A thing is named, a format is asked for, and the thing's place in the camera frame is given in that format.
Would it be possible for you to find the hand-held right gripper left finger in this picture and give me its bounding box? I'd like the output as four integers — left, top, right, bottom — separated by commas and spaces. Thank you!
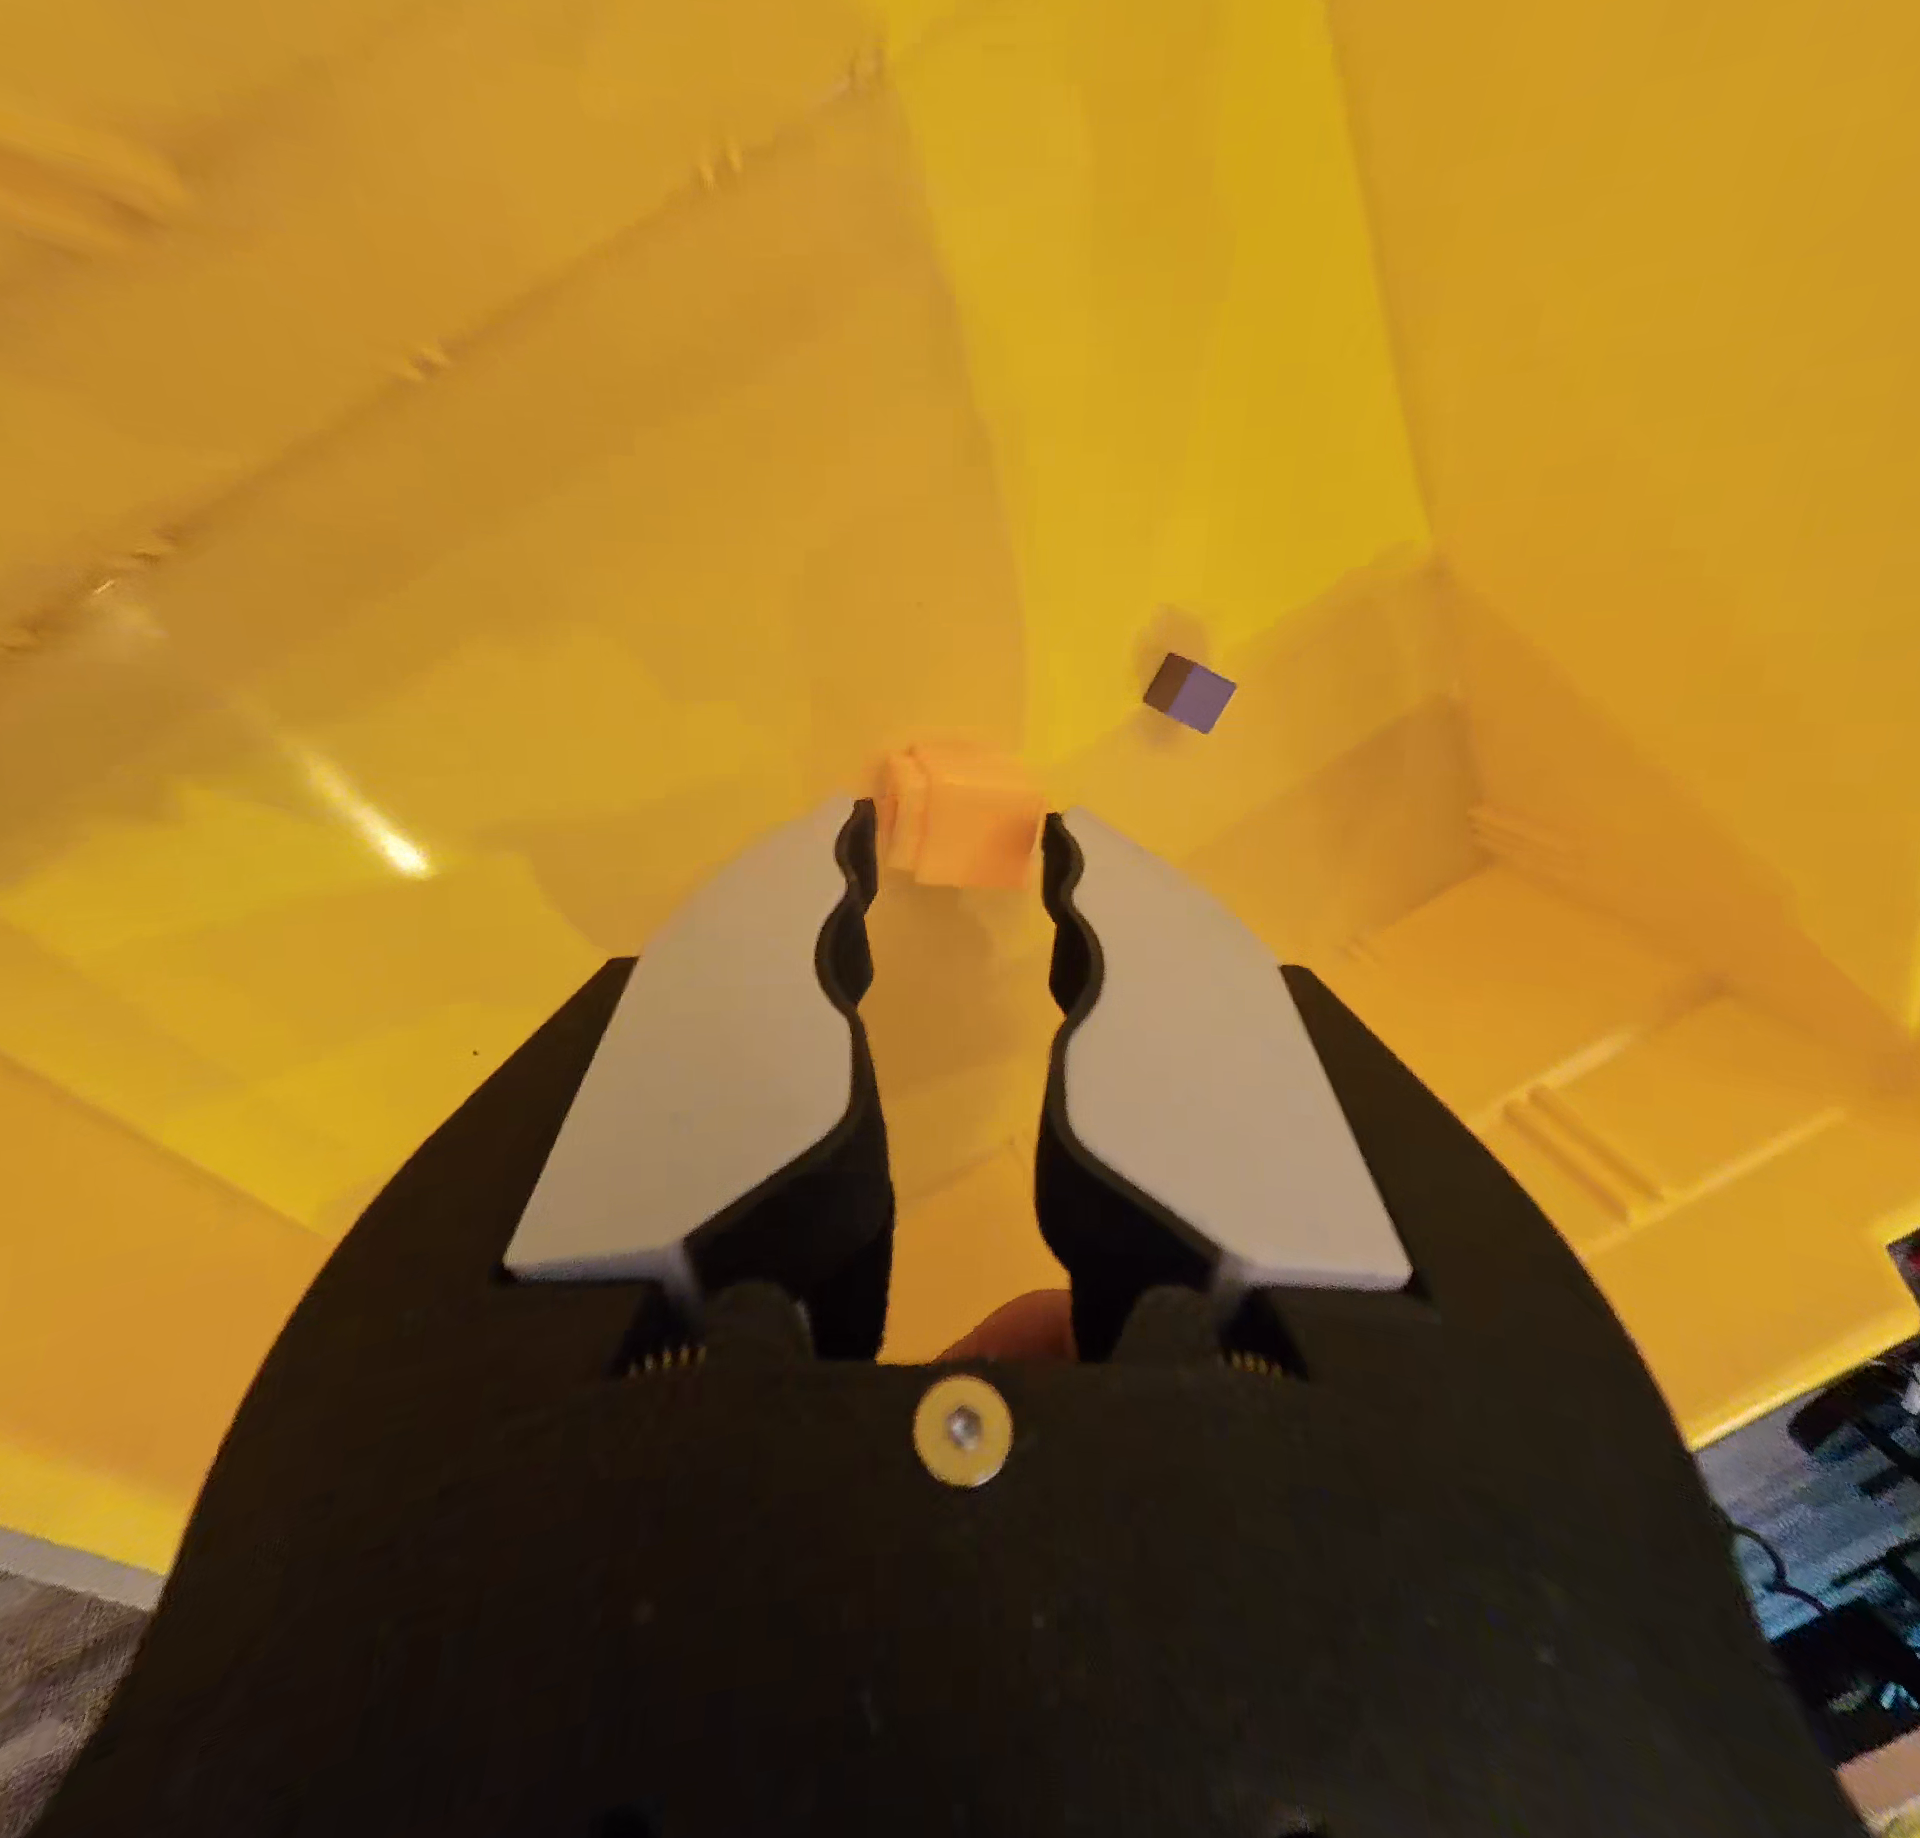
501, 795, 897, 1367

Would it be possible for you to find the yellow plastic bin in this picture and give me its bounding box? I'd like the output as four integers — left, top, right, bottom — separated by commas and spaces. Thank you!
0, 0, 1920, 1576

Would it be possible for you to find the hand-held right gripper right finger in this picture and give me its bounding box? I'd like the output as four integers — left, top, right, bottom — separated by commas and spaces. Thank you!
1035, 808, 1413, 1367

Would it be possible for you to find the small purple cube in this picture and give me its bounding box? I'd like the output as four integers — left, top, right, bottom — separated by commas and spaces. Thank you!
1139, 651, 1238, 737

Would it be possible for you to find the orange block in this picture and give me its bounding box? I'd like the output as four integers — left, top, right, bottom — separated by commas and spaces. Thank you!
872, 738, 1045, 889

